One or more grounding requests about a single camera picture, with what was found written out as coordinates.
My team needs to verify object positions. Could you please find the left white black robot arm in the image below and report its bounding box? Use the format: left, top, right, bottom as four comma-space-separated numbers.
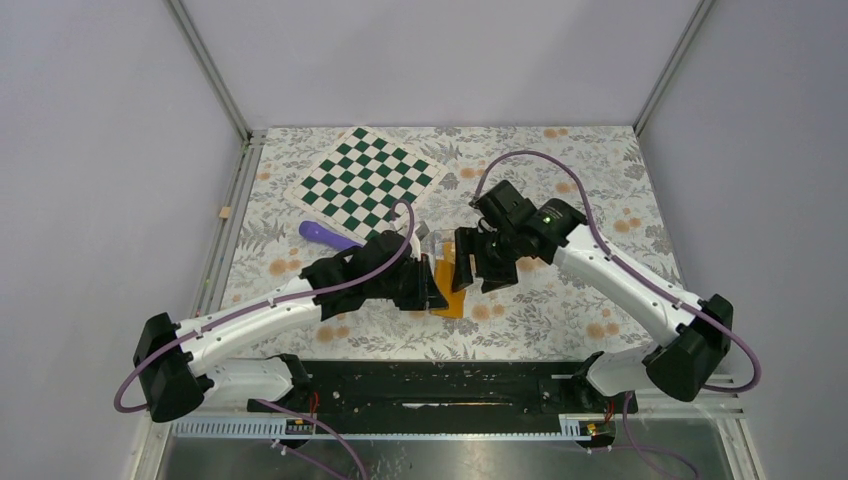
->
133, 231, 448, 423

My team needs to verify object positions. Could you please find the floral table cloth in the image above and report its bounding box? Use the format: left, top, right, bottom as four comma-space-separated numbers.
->
213, 126, 680, 360

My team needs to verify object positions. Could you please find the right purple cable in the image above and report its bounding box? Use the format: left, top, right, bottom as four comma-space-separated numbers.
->
472, 150, 763, 480

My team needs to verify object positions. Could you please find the orange card holder wallet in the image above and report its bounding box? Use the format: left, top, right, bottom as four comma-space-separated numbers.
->
430, 242, 466, 320

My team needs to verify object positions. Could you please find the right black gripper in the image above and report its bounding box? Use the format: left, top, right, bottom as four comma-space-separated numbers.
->
450, 225, 523, 295

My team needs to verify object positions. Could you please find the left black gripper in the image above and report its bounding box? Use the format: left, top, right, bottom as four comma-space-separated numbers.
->
369, 254, 448, 312

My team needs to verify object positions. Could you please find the green white chessboard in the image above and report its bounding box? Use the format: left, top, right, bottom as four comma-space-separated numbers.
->
284, 126, 447, 242

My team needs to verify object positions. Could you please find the clear plastic card box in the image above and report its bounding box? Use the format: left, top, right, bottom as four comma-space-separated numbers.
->
420, 229, 456, 267

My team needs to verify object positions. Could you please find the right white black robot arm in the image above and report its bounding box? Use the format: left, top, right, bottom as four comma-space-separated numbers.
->
451, 181, 733, 412

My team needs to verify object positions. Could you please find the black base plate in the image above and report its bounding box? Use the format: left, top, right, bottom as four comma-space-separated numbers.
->
182, 355, 710, 435

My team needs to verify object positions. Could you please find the purple marker pen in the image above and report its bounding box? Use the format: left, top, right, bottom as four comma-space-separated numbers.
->
298, 221, 362, 252

